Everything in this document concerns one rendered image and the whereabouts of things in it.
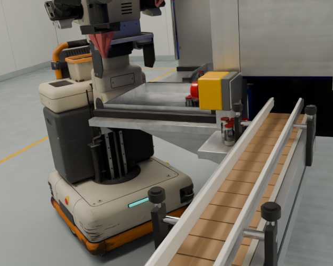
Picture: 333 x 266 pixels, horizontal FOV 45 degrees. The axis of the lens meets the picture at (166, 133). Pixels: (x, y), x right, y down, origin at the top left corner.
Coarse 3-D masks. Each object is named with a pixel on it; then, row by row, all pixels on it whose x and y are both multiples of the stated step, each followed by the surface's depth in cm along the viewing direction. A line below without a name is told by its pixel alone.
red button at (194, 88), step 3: (195, 81) 91; (192, 84) 90; (195, 84) 90; (192, 87) 90; (195, 87) 90; (192, 90) 90; (195, 90) 90; (198, 90) 90; (192, 93) 90; (195, 93) 90; (198, 93) 90; (192, 96) 91; (195, 96) 90; (198, 96) 90
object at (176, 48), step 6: (174, 6) 191; (174, 12) 191; (174, 18) 192; (174, 24) 193; (174, 30) 194; (174, 36) 195; (174, 42) 196; (174, 48) 198; (180, 48) 202; (174, 54) 199
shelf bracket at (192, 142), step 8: (160, 136) 119; (168, 136) 118; (176, 136) 117; (184, 136) 116; (192, 136) 114; (200, 136) 113; (208, 136) 112; (176, 144) 118; (184, 144) 116; (192, 144) 115; (200, 144) 114; (192, 152) 116; (216, 160) 114
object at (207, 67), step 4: (204, 64) 162; (208, 64) 164; (212, 64) 164; (200, 68) 158; (204, 68) 162; (208, 68) 165; (212, 68) 164; (192, 72) 151; (196, 72) 154; (204, 72) 162; (184, 76) 145; (188, 76) 147; (192, 76) 151; (196, 76) 154; (184, 80) 143; (188, 80) 142; (196, 80) 141
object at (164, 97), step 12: (144, 84) 141; (156, 84) 139; (168, 84) 137; (180, 84) 135; (120, 96) 127; (132, 96) 134; (144, 96) 136; (156, 96) 135; (168, 96) 133; (180, 96) 132; (108, 108) 119; (120, 108) 118; (132, 108) 116; (144, 108) 114; (156, 108) 112; (168, 108) 110; (180, 108) 109; (192, 108) 107
